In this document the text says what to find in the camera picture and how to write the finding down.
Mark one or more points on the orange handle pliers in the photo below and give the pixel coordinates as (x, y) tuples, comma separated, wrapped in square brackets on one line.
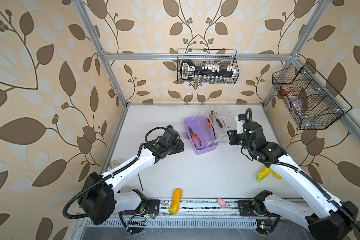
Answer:
[(195, 139)]

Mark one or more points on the right black wire basket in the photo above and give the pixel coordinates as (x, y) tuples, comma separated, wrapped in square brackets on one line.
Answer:
[(319, 104)]

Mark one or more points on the red capped clear bottle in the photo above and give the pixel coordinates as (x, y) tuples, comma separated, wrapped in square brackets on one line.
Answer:
[(287, 92)]

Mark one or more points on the black wire basket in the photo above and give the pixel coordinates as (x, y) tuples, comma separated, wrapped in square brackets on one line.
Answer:
[(319, 104), (221, 57)]

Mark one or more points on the yellow lemon toy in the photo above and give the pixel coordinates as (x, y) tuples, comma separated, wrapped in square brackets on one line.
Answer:
[(277, 176)]

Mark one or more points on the yellow squash toy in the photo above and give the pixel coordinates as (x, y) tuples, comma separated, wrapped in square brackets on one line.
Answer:
[(176, 199)]

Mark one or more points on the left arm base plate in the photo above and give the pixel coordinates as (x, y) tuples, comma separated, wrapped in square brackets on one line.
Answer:
[(150, 207)]

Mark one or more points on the yellow banana toy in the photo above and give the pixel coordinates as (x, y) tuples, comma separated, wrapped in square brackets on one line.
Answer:
[(263, 174)]

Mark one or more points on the red black ratchet wrench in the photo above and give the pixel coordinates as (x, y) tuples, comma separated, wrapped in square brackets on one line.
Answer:
[(215, 119)]

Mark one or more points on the orange handle screwdriver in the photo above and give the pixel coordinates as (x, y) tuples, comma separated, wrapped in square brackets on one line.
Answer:
[(208, 123)]

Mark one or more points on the purple clear plastic tool box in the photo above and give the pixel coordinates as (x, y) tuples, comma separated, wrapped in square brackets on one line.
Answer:
[(199, 126)]

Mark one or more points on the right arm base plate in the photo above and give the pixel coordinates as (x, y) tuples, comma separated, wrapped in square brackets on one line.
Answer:
[(247, 209)]

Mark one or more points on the black socket set holder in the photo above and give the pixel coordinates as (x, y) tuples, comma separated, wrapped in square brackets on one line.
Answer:
[(189, 71)]

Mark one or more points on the back black wire basket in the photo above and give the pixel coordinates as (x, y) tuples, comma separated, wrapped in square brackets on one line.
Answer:
[(221, 57)]

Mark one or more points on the white tape roll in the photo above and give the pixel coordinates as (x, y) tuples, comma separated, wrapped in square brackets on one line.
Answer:
[(113, 164)]

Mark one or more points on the pink pig toy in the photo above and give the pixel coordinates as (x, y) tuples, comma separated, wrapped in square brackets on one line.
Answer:
[(222, 203)]

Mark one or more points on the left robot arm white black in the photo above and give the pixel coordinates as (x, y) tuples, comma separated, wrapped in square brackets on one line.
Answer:
[(101, 195)]

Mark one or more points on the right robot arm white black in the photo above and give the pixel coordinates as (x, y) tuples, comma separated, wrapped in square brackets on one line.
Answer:
[(326, 217)]

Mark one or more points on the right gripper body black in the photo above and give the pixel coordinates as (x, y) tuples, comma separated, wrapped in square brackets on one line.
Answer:
[(235, 139)]

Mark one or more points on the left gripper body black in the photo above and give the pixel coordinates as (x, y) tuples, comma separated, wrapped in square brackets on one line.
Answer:
[(177, 146)]

